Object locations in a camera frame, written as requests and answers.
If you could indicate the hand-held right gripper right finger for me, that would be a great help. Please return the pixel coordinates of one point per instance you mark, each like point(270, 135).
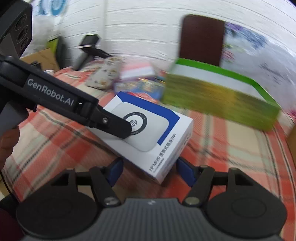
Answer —
point(185, 171)

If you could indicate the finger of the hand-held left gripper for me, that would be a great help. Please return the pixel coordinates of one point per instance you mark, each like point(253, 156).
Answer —
point(113, 126)

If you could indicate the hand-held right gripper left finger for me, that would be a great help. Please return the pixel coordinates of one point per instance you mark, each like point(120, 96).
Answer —
point(116, 170)

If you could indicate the white and blue box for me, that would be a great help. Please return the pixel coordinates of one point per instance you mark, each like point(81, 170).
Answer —
point(159, 129)

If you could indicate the green cardboard box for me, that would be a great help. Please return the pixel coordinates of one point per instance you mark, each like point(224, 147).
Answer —
point(219, 102)

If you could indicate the person's left hand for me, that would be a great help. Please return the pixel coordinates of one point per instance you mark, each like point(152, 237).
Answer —
point(8, 146)

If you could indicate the brown cardboard box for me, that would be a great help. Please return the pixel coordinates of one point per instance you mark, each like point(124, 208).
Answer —
point(41, 59)

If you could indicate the red plaid blanket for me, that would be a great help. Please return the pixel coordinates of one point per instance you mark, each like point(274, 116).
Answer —
point(231, 157)

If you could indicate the colourful cartoon packet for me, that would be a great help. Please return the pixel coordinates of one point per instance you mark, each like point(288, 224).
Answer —
point(143, 88)

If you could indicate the white cartoon print packet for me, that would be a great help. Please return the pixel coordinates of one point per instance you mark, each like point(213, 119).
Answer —
point(104, 74)

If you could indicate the black idle gripper device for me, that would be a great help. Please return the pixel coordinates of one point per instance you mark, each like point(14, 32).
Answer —
point(89, 51)

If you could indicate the pink and white box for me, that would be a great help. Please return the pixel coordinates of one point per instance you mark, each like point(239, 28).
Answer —
point(136, 70)

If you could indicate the person's dark red clothing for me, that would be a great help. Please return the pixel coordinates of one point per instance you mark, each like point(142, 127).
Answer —
point(8, 227)

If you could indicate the brown chair back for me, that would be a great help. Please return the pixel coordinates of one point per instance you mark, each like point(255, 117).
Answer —
point(201, 39)

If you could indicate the floral cloth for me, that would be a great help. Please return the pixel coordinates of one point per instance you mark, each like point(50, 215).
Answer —
point(259, 60)

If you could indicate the blue wall decoration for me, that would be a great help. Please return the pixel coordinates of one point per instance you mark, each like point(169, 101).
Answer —
point(52, 7)

